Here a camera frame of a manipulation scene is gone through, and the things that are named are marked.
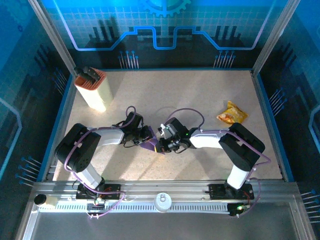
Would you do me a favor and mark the purple cloth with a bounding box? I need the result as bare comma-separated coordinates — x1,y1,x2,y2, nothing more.
139,125,166,156

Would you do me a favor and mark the cream knife block orange top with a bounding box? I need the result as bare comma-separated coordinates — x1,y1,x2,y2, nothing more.
73,66,113,113

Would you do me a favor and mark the white round cap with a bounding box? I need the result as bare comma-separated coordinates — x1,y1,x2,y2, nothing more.
153,192,173,214

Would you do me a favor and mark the yellow snack bag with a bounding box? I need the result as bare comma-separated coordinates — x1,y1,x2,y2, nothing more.
216,100,249,125

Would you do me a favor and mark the small circuit board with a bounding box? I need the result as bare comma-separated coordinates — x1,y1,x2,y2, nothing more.
86,197,106,210

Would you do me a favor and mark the black controller box green light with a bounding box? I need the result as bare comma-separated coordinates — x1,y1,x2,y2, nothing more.
228,202,252,218

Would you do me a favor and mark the small beige box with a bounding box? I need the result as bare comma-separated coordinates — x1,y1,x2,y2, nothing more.
46,195,58,208

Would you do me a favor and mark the black round knob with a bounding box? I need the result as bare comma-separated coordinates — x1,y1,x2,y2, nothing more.
33,194,48,207

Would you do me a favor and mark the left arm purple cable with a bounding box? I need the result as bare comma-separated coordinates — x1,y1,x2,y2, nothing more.
63,106,138,220

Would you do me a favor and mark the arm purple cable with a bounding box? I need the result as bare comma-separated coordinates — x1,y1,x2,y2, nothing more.
166,107,272,218
63,106,138,220

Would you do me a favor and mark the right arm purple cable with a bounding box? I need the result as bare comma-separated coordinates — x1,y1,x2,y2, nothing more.
166,107,272,218

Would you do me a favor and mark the aluminium frame rail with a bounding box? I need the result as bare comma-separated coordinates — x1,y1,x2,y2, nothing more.
31,180,300,204

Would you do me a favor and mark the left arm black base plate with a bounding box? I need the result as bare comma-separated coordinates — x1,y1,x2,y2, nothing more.
75,183,123,201

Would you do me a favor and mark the white slotted cable duct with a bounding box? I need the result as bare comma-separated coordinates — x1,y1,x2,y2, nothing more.
53,201,231,214

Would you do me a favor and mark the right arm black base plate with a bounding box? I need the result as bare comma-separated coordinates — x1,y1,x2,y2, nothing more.
208,183,255,201

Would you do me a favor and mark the black knife handle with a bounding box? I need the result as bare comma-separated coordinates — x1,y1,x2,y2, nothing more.
83,66,100,83
73,66,88,77

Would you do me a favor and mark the aluminium frame post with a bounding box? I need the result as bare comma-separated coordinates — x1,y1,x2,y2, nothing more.
250,0,303,77
26,0,78,77

